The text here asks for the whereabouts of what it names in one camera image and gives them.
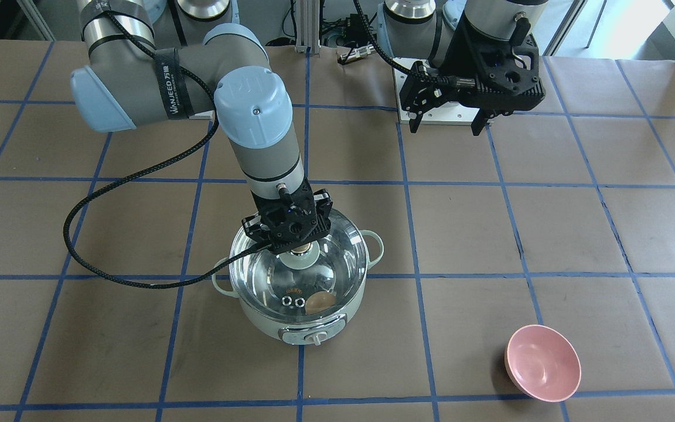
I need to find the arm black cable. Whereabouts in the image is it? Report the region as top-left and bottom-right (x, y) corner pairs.
(62, 12), (274, 290)
(352, 0), (479, 89)

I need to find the pink bowl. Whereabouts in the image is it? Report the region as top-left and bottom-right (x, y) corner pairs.
(504, 324), (582, 403)

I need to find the pale green electric pot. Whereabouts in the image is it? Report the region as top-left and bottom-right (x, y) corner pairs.
(212, 209), (385, 345)

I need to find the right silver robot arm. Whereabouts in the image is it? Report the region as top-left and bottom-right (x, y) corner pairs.
(70, 1), (332, 254)

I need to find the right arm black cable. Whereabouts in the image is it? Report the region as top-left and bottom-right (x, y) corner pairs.
(62, 12), (274, 290)

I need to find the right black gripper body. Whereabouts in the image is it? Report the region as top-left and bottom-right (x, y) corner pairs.
(242, 179), (333, 254)

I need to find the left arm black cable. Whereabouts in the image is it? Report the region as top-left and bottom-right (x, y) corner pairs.
(352, 0), (479, 89)

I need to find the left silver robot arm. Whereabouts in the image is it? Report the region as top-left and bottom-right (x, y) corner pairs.
(375, 1), (547, 135)

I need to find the beige egg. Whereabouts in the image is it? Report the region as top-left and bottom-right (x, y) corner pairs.
(305, 291), (337, 315)

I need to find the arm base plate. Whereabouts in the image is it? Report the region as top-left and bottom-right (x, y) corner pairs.
(393, 59), (493, 126)
(189, 109), (216, 121)

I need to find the glass pot lid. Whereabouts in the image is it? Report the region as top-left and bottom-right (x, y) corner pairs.
(229, 209), (374, 323)

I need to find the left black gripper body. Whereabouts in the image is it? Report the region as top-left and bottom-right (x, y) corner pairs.
(400, 21), (546, 116)

